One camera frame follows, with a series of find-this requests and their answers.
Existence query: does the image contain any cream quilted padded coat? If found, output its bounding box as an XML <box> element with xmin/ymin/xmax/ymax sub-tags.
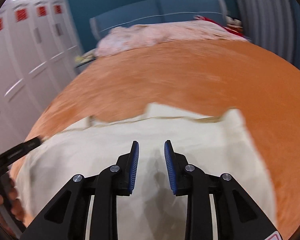
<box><xmin>16</xmin><ymin>103</ymin><xmax>277</xmax><ymax>239</ymax></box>

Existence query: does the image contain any person left hand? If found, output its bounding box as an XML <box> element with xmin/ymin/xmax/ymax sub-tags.
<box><xmin>0</xmin><ymin>172</ymin><xmax>26</xmax><ymax>222</ymax></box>

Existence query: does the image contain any white wardrobe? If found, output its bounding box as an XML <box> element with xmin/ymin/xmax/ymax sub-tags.
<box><xmin>0</xmin><ymin>0</ymin><xmax>82</xmax><ymax>154</ymax></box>

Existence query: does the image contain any nightstand with clutter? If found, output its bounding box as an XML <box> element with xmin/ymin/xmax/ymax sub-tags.
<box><xmin>75</xmin><ymin>48</ymin><xmax>96</xmax><ymax>75</ymax></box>

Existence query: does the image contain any pink fluffy blanket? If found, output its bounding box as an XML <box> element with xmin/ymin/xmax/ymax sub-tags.
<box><xmin>94</xmin><ymin>16</ymin><xmax>247</xmax><ymax>57</ymax></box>

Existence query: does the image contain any red plush toy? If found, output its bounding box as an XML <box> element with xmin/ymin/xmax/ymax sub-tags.
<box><xmin>194</xmin><ymin>15</ymin><xmax>243</xmax><ymax>36</ymax></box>

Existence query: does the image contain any grey blue curtain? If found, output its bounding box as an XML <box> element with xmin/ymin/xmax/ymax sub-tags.
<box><xmin>237</xmin><ymin>0</ymin><xmax>300</xmax><ymax>70</ymax></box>

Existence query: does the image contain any blue upholstered headboard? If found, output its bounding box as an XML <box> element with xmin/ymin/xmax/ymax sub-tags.
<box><xmin>89</xmin><ymin>0</ymin><xmax>228</xmax><ymax>41</ymax></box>

